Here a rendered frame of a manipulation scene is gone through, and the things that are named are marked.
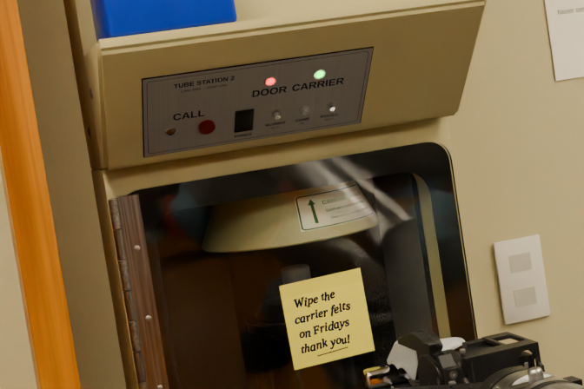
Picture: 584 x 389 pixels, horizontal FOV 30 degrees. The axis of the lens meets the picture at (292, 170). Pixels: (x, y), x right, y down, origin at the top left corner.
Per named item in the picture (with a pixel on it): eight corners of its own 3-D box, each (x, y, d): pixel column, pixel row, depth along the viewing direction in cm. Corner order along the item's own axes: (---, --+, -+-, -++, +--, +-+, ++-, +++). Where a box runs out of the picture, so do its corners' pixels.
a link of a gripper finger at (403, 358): (442, 347, 97) (489, 374, 88) (380, 360, 95) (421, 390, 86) (438, 313, 96) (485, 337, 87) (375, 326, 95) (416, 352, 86)
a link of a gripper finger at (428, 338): (421, 372, 91) (465, 402, 83) (401, 377, 91) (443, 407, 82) (414, 319, 90) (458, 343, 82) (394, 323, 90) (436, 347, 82)
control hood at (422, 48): (99, 171, 92) (80, 54, 92) (449, 115, 101) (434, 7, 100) (114, 173, 81) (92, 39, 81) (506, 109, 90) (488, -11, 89)
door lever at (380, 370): (350, 384, 97) (346, 356, 97) (447, 362, 100) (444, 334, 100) (370, 397, 92) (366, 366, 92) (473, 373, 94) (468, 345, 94)
